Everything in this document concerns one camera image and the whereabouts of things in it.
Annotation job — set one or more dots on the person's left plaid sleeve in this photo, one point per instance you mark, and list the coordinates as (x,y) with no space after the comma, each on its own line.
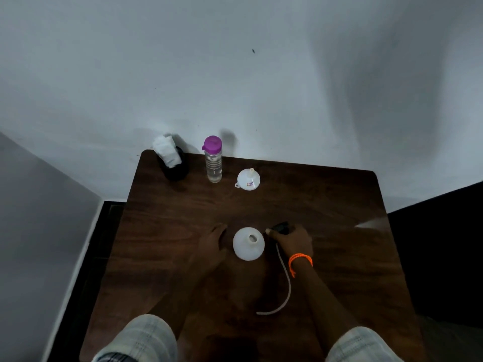
(139,339)

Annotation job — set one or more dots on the dark wooden table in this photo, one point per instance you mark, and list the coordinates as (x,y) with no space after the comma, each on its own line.
(170,222)

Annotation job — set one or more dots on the person's plaid sleeve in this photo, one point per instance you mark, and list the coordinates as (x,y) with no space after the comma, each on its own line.
(362,346)
(139,339)

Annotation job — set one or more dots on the white baseboard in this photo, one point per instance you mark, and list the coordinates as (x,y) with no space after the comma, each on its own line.
(68,290)

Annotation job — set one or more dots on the person's right forearm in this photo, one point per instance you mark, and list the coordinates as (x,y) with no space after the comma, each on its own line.
(324,305)

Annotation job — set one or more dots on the person's left forearm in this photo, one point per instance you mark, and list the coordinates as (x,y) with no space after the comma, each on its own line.
(181,301)

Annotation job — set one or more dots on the white plastic funnel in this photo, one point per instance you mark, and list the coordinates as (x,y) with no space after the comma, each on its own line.
(248,181)

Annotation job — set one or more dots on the white folded tissue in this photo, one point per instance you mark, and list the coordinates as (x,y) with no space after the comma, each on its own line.
(167,150)

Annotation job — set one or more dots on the black spray head with tube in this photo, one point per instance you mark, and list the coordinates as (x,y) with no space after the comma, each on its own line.
(281,226)

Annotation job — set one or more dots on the purple bottle cap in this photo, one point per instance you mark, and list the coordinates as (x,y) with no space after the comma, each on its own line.
(212,143)

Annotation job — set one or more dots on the clear bottle with purple cap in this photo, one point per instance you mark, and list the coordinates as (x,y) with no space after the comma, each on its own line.
(213,167)

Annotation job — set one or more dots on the person's right plaid sleeve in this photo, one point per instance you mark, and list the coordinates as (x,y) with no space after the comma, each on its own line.
(362,346)

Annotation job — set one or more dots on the person's left hand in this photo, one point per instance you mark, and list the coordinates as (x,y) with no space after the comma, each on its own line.
(209,248)

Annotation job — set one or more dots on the person's right hand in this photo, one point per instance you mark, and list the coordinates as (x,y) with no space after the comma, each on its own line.
(296,243)

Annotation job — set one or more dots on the black round holder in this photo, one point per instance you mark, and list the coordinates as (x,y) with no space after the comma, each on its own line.
(175,174)

